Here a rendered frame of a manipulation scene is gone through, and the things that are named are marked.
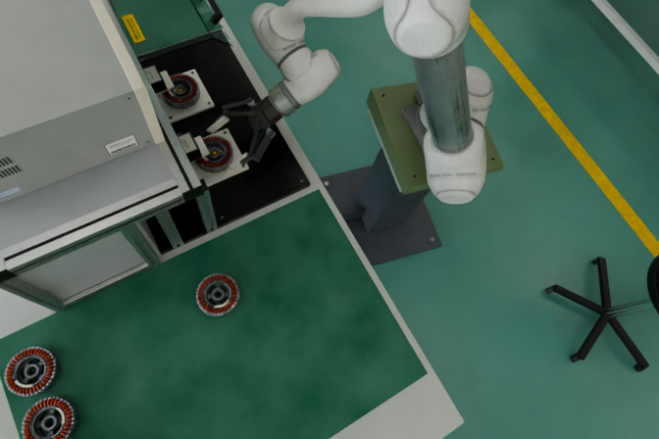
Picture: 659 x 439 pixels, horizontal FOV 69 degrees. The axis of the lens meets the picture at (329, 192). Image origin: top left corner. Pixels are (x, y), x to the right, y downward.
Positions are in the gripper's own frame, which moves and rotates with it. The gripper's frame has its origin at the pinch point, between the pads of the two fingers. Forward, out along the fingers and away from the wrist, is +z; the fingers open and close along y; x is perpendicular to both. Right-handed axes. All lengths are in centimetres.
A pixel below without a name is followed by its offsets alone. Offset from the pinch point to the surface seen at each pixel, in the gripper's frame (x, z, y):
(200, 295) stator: 9.6, 22.6, -35.1
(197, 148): 12.8, 1.6, -2.5
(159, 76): 12.5, 1.1, 22.9
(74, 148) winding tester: 50, 8, -7
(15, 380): 32, 62, -32
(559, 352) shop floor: -120, -45, -119
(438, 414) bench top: -13, -9, -94
